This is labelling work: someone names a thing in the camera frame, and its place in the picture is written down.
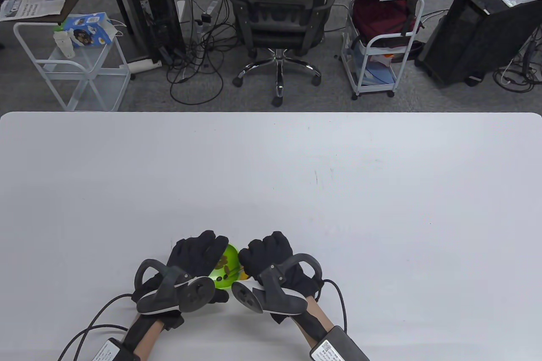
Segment grey tracking controller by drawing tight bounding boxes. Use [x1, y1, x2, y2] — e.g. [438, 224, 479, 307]
[231, 253, 323, 316]
[135, 259, 216, 315]

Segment green plastic bowl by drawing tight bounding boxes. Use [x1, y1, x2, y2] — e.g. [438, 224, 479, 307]
[210, 244, 241, 290]

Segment white rolling cart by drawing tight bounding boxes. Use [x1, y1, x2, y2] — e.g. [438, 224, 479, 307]
[341, 0, 425, 100]

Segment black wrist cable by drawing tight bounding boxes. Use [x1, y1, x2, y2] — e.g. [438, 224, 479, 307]
[57, 293, 138, 361]
[322, 278, 348, 334]

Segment white wire cart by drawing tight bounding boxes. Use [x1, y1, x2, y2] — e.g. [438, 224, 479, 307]
[13, 20, 131, 112]

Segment person's left hand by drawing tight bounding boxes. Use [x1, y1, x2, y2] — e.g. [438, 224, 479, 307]
[132, 230, 230, 331]

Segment white plastic bottle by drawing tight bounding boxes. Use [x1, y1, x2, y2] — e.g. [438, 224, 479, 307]
[53, 31, 76, 58]

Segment person's right hand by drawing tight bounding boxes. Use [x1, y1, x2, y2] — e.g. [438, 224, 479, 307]
[238, 231, 324, 324]

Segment person's left forearm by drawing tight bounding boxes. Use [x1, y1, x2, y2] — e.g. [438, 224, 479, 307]
[125, 314, 168, 361]

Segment folded newspaper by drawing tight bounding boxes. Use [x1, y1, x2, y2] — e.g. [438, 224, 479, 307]
[0, 0, 67, 22]

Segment person's right forearm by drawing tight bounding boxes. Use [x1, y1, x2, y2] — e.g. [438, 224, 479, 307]
[294, 295, 335, 347]

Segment black box with white label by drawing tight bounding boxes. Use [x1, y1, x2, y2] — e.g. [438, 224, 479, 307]
[310, 326, 370, 361]
[92, 337, 142, 361]

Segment black computer tower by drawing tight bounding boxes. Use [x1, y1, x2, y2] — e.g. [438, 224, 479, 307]
[106, 0, 187, 66]

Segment white power strip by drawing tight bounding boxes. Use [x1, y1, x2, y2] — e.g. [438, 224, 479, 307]
[120, 58, 162, 74]

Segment coiled black floor cables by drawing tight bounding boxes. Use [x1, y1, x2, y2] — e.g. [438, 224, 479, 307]
[493, 27, 542, 93]

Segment red backpack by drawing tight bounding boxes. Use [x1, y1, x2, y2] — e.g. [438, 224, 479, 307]
[352, 0, 422, 48]

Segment blue cardboard box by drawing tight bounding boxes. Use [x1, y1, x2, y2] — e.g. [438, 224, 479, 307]
[63, 12, 115, 47]

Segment large black computer case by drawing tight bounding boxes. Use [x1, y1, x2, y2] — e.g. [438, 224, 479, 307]
[415, 0, 542, 88]

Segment blue bag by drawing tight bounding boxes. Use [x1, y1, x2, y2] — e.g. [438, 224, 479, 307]
[364, 66, 397, 86]

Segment tangle of black cables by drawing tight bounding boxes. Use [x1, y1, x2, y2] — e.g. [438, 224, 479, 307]
[166, 0, 238, 105]

